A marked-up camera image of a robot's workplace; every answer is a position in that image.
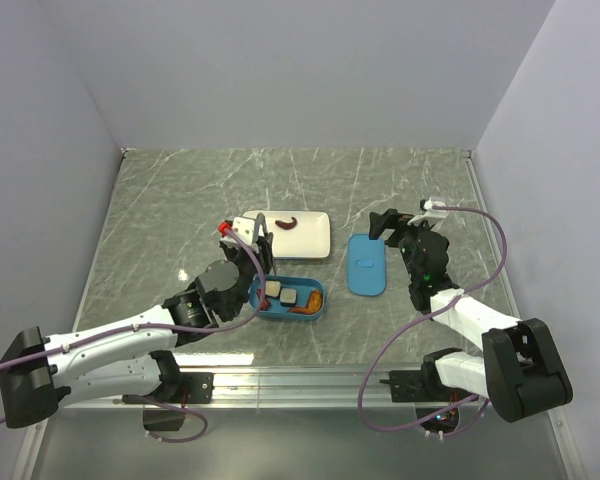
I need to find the aluminium front rail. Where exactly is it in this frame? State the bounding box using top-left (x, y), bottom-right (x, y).
top-left (59, 363), bottom-right (486, 411)

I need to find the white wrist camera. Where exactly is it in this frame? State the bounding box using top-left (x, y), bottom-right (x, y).
top-left (408, 197), bottom-right (448, 227)
top-left (218, 217), bottom-right (260, 249)

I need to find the orange shrimp food piece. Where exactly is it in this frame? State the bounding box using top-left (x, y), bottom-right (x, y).
top-left (288, 290), bottom-right (323, 315)

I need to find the blue lunch box lid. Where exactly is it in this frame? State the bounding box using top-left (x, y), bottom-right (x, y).
top-left (347, 233), bottom-right (387, 297)

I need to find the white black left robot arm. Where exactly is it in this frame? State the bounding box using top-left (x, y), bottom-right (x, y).
top-left (0, 214), bottom-right (274, 429)

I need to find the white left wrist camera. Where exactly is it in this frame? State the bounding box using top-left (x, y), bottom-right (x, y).
top-left (218, 217), bottom-right (260, 249)

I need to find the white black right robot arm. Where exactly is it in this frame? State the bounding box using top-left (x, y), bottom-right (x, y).
top-left (369, 199), bottom-right (573, 423)

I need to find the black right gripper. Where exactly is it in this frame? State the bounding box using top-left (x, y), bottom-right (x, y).
top-left (369, 209), bottom-right (434, 283)

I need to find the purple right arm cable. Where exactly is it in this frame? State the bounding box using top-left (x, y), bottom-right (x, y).
top-left (357, 205), bottom-right (507, 435)

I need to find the white topped sushi piece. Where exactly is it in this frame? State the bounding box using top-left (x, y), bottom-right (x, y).
top-left (279, 288), bottom-right (298, 307)

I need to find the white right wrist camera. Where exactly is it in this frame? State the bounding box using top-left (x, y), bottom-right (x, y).
top-left (408, 197), bottom-right (448, 227)

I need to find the tan topped sushi piece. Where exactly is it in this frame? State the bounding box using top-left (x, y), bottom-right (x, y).
top-left (265, 280), bottom-right (282, 298)

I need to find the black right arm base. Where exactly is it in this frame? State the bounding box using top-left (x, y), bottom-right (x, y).
top-left (379, 348), bottom-right (477, 434)

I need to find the blue lunch box container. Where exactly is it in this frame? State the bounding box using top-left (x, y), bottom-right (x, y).
top-left (258, 275), bottom-right (326, 321)

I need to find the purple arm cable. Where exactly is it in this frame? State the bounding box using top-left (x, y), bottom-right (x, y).
top-left (357, 205), bottom-right (507, 435)
top-left (0, 227), bottom-right (267, 444)

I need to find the white rectangular plate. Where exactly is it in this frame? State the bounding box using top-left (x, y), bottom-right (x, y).
top-left (242, 210), bottom-right (331, 260)

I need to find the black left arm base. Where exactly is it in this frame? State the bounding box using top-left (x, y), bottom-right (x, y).
top-left (121, 372), bottom-right (214, 444)

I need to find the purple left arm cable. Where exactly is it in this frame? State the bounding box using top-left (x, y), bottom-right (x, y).
top-left (0, 227), bottom-right (267, 444)

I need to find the dark red sausage piece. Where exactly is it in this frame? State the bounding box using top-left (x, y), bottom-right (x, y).
top-left (274, 216), bottom-right (298, 231)

